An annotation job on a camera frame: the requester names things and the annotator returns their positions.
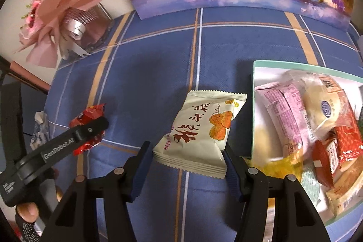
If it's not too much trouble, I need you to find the small red snack packet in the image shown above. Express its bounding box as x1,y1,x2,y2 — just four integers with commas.
69,103,107,156

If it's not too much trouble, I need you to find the pink snack packet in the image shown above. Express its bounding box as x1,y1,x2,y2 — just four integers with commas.
255,83,309,159

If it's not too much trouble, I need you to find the cream snack packet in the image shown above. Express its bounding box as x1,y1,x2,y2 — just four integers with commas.
153,90,247,179

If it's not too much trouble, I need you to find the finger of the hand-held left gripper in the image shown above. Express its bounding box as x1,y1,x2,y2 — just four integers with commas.
71,117,109,145

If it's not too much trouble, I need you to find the pink paper flower bouquet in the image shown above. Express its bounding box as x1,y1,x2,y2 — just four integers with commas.
14,0,108,69

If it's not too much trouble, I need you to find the person's left hand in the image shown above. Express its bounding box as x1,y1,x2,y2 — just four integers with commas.
15,202,43,242

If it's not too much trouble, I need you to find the clear bread packet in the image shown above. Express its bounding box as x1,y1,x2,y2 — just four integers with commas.
289,70,358,140

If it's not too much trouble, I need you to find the long red snack packet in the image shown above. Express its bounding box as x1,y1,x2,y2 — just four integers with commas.
335,126,363,164

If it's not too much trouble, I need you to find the pale green snack packet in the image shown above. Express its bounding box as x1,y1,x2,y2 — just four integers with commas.
301,168,321,204

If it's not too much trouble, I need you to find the blue checked tablecloth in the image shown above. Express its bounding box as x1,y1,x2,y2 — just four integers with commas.
47,5,363,242

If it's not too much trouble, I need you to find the brown-red biscuit packet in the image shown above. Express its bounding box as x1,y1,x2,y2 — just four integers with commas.
312,138,341,188

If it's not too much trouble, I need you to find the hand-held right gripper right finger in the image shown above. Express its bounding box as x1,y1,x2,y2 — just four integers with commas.
223,146,328,242

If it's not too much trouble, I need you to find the white tray with green rim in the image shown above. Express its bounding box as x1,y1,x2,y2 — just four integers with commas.
251,60,363,227

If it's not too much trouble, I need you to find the yellow snack packet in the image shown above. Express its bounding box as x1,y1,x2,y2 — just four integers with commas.
250,151,304,178

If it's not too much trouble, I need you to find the clear plastic box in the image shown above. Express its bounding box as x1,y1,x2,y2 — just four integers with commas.
61,2,114,57

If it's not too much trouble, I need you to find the beige snack packet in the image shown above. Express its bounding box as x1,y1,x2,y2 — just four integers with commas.
326,180,363,215

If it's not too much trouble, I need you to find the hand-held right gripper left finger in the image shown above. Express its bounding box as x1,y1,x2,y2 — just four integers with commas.
42,141,154,242

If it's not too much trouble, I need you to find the crumpled blue-white wrapper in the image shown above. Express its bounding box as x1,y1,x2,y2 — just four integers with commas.
30,112,49,149

